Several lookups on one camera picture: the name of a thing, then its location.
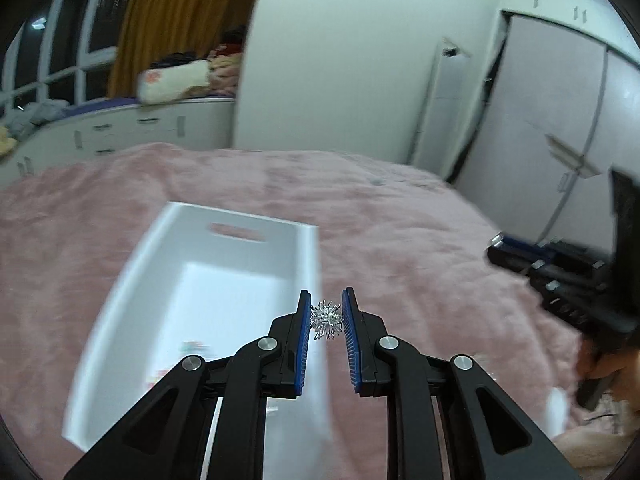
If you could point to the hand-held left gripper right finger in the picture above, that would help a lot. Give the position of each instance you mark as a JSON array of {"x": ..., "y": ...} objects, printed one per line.
[{"x": 351, "y": 355}]

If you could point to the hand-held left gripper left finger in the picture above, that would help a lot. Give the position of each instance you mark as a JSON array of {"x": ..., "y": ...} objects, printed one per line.
[{"x": 301, "y": 355}]

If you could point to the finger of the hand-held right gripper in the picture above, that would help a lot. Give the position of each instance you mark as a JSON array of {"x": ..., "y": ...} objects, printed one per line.
[
  {"x": 520, "y": 257},
  {"x": 565, "y": 300}
]

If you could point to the silver spiky brooch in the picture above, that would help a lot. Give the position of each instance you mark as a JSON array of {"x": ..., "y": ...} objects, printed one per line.
[{"x": 325, "y": 317}]

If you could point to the white plastic storage box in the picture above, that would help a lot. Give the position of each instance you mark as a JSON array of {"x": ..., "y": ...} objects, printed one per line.
[{"x": 200, "y": 285}]

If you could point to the person's right hand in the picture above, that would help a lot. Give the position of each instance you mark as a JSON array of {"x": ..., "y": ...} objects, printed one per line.
[{"x": 602, "y": 367}]

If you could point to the pink fluffy blanket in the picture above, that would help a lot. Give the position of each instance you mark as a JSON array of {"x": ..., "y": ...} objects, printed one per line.
[{"x": 425, "y": 260}]

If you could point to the white wardrobe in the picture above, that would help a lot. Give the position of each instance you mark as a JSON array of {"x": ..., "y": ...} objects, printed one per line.
[{"x": 550, "y": 110}]

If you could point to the white leaning board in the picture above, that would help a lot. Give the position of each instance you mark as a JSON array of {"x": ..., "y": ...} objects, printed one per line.
[{"x": 445, "y": 105}]

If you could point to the white drawer cabinet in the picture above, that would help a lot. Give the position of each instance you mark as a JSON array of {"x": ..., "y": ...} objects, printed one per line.
[{"x": 150, "y": 125}]

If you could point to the pile of folded clothes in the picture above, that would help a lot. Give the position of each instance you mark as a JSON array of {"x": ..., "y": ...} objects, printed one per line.
[{"x": 225, "y": 67}]

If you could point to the white floral folded quilt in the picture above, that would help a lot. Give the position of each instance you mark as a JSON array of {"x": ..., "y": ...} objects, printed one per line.
[{"x": 172, "y": 80}]

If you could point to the heap of grey clothes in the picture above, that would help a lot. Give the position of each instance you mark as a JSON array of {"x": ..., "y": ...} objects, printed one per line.
[{"x": 35, "y": 115}]

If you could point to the mustard yellow curtain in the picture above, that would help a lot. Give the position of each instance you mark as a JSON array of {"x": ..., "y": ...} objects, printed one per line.
[{"x": 175, "y": 15}]

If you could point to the white framed window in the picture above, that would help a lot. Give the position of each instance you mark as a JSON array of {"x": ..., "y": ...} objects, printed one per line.
[{"x": 75, "y": 30}]

